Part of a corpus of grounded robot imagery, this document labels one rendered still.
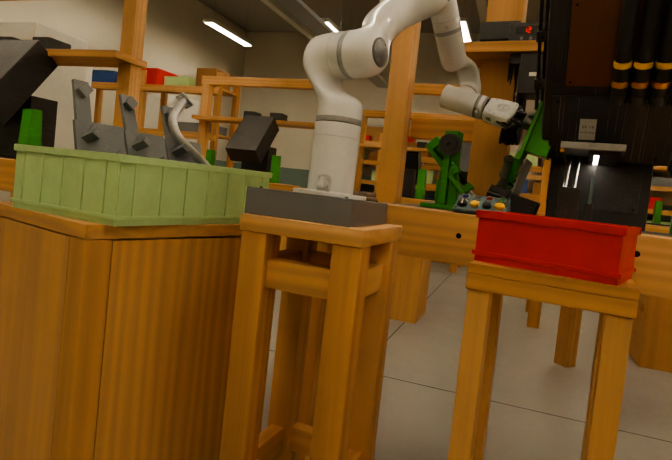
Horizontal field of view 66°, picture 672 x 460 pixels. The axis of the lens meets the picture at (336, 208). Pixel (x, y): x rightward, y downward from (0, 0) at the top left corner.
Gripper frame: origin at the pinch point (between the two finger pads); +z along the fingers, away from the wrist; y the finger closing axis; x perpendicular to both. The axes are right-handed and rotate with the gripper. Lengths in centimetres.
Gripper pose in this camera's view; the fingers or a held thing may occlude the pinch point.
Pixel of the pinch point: (528, 122)
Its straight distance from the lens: 189.8
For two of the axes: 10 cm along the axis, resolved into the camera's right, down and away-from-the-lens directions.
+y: 5.4, -6.6, 5.2
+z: 8.4, 3.7, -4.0
